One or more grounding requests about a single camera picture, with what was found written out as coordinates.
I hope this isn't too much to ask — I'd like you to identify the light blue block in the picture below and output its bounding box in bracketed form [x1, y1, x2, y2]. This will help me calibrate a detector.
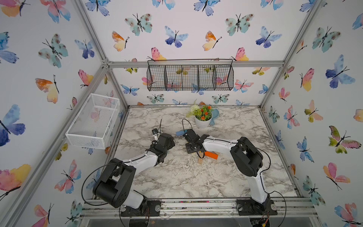
[176, 130, 187, 137]

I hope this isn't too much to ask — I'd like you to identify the red orange block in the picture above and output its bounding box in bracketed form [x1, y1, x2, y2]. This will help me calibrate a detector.
[205, 151, 218, 160]

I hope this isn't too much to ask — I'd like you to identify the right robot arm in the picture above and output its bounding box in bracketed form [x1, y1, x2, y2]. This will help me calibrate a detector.
[183, 129, 269, 204]

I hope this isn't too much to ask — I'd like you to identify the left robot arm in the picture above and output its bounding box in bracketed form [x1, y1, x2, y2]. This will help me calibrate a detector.
[93, 133, 175, 210]

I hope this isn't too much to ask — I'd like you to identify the white pot with flowers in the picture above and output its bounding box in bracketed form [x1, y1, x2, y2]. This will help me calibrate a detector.
[186, 101, 214, 129]

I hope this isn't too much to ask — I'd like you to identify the light blue dustpan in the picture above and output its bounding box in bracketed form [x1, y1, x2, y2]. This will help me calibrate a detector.
[210, 109, 219, 126]

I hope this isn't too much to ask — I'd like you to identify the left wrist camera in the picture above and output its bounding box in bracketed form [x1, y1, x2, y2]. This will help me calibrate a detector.
[152, 129, 159, 136]

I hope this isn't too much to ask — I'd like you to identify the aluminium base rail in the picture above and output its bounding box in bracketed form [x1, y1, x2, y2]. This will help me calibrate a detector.
[79, 198, 318, 219]

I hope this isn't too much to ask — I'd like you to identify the black wire wall basket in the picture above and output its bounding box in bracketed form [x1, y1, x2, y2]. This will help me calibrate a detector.
[145, 59, 234, 92]

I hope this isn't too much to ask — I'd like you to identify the white mesh wall basket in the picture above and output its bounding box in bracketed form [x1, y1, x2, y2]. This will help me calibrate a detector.
[65, 93, 120, 149]

